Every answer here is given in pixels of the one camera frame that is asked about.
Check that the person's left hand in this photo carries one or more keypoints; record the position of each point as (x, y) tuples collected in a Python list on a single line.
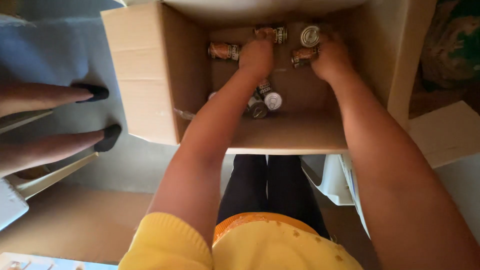
[(256, 58)]

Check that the person's right hand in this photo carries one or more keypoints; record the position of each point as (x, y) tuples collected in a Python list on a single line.
[(332, 58)]

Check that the person's left fingers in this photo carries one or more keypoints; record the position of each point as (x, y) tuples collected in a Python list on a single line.
[(258, 42)]

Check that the person's right fingers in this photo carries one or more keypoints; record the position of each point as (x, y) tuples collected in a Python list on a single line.
[(329, 38)]

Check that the brown coffee drink can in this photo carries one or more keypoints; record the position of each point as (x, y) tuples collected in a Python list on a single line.
[(270, 95), (224, 51), (257, 107), (309, 36), (212, 95), (303, 55), (275, 33)]

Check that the clear plastic wrap scrap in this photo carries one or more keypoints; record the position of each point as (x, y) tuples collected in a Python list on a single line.
[(183, 113)]

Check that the large open cardboard box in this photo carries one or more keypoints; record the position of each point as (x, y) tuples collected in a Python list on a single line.
[(157, 75)]

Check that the dark patterned bag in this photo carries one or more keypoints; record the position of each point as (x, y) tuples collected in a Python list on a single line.
[(452, 45)]

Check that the white plastic container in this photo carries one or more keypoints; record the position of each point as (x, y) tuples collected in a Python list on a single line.
[(333, 182)]

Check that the person's black leggings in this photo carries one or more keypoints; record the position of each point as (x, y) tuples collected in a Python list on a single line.
[(273, 191)]

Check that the flat cardboard piece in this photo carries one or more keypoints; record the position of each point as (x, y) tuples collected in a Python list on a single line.
[(446, 133)]

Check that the black shoe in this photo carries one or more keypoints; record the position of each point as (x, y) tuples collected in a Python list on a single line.
[(108, 137), (95, 92)]

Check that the person's yellow sweater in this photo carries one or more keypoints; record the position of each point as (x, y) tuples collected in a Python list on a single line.
[(240, 243)]

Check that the brown cardboard sheet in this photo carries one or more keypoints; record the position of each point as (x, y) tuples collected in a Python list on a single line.
[(75, 221)]

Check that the beige plastic chair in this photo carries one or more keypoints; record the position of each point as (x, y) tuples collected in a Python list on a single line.
[(33, 180)]

